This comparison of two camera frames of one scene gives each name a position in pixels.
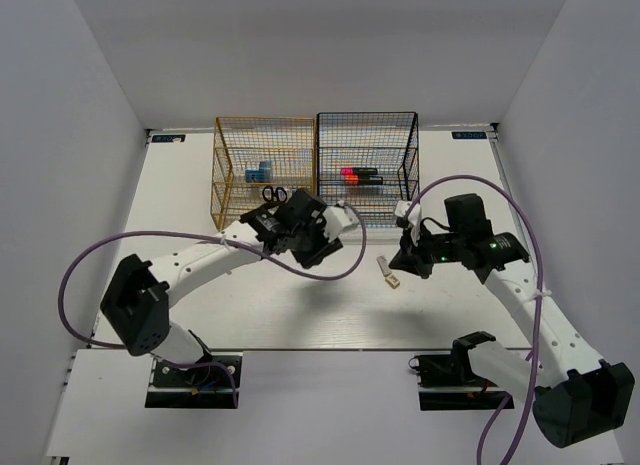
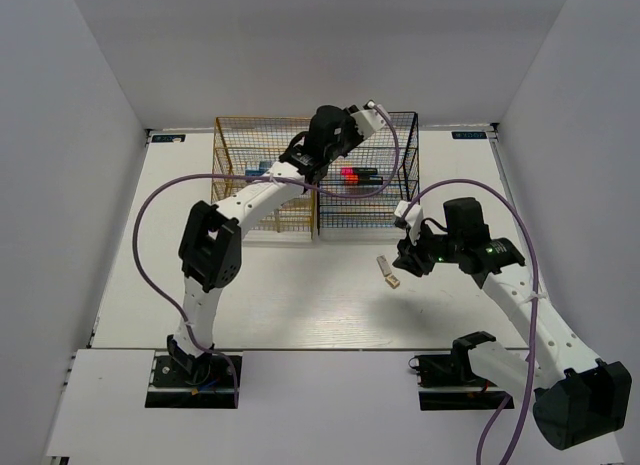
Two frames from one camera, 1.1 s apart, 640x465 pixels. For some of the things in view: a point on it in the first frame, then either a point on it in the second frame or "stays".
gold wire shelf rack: (262, 161) stays
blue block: (261, 175) stays
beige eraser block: (392, 281) stays
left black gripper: (323, 248) → (349, 122)
